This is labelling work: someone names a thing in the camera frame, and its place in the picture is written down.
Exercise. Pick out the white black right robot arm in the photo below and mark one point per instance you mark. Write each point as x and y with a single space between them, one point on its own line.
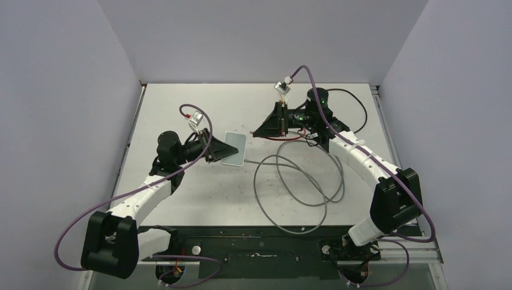
397 194

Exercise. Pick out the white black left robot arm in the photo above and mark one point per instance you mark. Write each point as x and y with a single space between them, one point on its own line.
113 243

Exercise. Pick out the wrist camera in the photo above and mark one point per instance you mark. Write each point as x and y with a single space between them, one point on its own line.
194 121
283 89

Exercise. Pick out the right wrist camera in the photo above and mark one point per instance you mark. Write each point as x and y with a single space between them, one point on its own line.
283 89

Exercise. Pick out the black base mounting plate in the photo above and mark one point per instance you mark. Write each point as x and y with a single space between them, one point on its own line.
270 253

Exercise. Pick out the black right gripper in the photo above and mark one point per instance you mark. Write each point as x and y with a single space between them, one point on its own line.
272 127

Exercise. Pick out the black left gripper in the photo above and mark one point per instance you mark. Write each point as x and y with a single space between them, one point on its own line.
218 150

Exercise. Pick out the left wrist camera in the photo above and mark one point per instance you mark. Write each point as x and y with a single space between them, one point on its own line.
194 121

